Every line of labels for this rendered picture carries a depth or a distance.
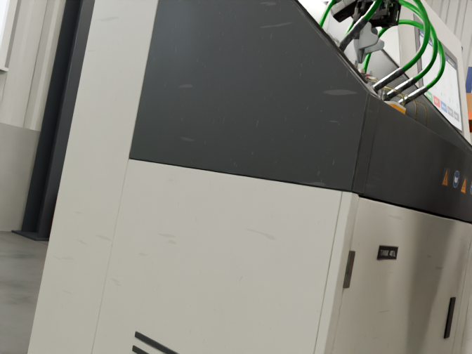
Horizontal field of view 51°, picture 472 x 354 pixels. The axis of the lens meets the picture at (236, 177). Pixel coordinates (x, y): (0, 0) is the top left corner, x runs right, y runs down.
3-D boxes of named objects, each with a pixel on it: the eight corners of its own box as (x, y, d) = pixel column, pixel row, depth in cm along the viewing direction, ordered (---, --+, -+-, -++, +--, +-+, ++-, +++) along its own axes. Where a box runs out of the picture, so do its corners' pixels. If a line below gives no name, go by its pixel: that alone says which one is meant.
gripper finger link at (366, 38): (372, 57, 113) (378, 18, 113) (349, 59, 117) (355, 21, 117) (378, 62, 115) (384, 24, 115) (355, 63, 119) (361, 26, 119)
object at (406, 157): (364, 195, 79) (381, 97, 80) (339, 192, 82) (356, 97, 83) (472, 222, 126) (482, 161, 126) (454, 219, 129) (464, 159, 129)
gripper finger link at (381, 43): (378, 62, 115) (384, 24, 115) (355, 63, 119) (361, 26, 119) (383, 66, 117) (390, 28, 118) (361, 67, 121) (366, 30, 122)
